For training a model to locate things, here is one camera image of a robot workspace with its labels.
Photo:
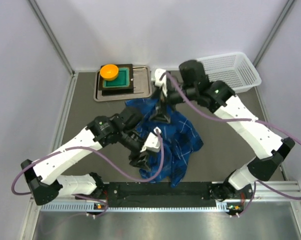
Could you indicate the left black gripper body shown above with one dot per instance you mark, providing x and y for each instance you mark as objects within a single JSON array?
[{"x": 141, "y": 155}]

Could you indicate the orange bowl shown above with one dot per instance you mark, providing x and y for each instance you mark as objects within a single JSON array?
[{"x": 109, "y": 72}]

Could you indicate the blue plaid shirt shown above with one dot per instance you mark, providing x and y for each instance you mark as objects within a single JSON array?
[{"x": 180, "y": 139}]

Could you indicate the silver metal tray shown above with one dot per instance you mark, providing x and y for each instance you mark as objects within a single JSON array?
[{"x": 141, "y": 82}]

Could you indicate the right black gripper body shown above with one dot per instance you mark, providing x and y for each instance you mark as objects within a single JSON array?
[{"x": 161, "y": 106}]

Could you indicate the black square tray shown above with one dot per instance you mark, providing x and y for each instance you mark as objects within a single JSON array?
[{"x": 115, "y": 92}]

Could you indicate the green foam tray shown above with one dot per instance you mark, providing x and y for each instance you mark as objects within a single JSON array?
[{"x": 123, "y": 81}]

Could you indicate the white plastic basket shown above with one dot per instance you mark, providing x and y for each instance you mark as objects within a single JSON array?
[{"x": 235, "y": 69}]

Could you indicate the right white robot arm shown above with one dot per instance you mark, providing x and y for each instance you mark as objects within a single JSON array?
[{"x": 221, "y": 100}]

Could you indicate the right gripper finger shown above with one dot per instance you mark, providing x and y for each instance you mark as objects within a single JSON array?
[
  {"x": 165, "y": 117},
  {"x": 155, "y": 112}
]

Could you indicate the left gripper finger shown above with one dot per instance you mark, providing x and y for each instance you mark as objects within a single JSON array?
[
  {"x": 136, "y": 159},
  {"x": 144, "y": 162}
]

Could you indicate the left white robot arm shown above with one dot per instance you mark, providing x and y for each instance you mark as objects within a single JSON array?
[{"x": 46, "y": 180}]

